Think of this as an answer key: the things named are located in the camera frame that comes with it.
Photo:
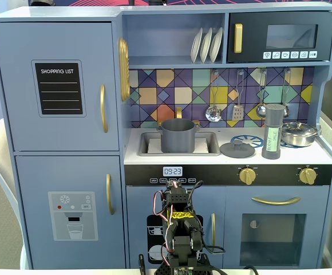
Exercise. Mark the metal slotted spatula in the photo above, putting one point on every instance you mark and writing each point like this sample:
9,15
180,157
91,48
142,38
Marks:
237,113

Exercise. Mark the large blue fridge door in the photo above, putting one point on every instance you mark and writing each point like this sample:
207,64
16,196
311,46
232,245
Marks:
17,114

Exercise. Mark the metal skimmer spoon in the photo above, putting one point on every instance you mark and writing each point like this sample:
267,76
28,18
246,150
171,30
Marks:
213,114

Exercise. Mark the blue toy kitchen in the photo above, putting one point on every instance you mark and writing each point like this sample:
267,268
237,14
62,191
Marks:
169,43

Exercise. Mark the gray salt shaker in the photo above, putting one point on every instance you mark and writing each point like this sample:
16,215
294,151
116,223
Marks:
272,120

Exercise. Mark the metal ladle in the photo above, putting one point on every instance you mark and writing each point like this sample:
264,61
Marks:
260,110

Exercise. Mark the blue dishwasher door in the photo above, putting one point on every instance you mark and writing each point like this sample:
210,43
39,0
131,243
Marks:
137,206

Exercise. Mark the gray water dispenser panel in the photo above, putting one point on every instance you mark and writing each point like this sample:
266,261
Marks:
74,217

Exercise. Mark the metal serving spoon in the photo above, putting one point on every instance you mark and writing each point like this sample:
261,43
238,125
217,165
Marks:
286,112

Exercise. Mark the small blue fridge door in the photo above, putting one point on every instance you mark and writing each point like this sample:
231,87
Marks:
40,177

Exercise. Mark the gray toy sink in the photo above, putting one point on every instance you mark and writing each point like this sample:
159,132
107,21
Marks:
143,143

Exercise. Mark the gray plastic pot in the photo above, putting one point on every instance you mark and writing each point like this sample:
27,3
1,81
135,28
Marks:
177,137

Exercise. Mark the steel pot with lid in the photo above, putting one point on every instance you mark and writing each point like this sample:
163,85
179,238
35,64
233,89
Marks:
299,134

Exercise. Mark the white toy plate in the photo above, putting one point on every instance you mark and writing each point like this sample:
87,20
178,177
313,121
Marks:
206,46
217,44
196,46

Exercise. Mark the dark microwave door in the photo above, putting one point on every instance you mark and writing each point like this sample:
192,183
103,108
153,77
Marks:
254,28

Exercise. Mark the gray pot lid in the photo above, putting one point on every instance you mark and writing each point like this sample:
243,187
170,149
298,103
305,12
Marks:
237,150

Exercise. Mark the gold toy phone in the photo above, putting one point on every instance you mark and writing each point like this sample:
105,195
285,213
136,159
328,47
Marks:
123,68

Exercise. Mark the gold toy faucet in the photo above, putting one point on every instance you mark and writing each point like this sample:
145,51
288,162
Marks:
178,113

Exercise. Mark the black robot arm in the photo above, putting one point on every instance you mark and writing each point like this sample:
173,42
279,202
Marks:
180,240

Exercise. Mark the gold stove knob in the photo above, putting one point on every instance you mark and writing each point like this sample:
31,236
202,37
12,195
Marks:
307,175
247,175

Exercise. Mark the dishwasher rack decal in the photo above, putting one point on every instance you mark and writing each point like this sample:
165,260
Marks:
154,252

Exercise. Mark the blue oven door with window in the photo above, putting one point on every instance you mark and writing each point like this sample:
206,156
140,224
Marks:
234,206

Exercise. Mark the black shopping list board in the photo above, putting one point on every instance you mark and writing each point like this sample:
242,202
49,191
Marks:
58,94

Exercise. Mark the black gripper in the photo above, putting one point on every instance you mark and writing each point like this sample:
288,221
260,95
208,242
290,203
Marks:
174,188

